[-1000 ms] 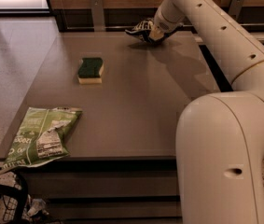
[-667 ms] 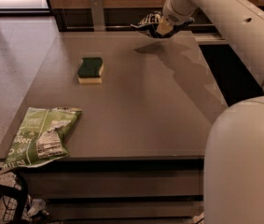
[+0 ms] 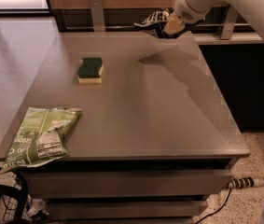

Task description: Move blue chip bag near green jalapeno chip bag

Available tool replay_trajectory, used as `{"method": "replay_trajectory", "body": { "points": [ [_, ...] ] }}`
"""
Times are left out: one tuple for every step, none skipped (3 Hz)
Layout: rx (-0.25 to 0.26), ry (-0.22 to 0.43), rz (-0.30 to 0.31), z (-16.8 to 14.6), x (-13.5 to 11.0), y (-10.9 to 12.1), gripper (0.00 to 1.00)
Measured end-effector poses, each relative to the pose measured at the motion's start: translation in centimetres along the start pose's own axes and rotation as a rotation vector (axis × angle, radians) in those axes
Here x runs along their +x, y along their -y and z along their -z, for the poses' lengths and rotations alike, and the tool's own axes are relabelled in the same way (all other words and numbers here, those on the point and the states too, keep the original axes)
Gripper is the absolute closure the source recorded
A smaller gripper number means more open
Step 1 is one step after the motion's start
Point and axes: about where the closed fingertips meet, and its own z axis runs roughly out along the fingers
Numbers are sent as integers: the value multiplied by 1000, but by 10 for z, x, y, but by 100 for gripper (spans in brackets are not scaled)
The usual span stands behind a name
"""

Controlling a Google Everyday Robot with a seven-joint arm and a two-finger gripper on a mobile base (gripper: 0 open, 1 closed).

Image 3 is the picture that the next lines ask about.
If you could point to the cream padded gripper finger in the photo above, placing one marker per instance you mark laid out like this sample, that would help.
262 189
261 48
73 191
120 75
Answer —
174 26

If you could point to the blue chip bag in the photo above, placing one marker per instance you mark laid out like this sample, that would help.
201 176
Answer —
155 22

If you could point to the green jalapeno chip bag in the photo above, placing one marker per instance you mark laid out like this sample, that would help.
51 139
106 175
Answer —
41 137

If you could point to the green and yellow sponge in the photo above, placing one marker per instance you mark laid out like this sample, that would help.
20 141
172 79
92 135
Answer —
90 71

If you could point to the striped power strip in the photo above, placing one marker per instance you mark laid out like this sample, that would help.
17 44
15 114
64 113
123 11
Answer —
245 182

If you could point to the top grey drawer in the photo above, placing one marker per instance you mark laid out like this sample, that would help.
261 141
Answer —
126 184

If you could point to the grey drawer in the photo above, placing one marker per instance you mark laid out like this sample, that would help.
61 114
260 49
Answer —
126 209
126 184

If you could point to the lower grey drawer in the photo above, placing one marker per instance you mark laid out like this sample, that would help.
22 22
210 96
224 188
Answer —
126 209

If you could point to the right metal bracket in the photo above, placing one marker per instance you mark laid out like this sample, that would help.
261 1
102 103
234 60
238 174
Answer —
225 31

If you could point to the metal bracket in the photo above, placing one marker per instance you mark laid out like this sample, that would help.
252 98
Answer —
225 31
97 15

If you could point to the left metal bracket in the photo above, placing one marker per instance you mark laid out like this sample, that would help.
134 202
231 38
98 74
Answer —
97 15

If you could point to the horizontal metal rail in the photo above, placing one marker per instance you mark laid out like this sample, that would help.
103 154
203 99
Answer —
207 27

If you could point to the black chair frame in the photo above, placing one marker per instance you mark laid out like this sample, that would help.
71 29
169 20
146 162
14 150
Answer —
19 196

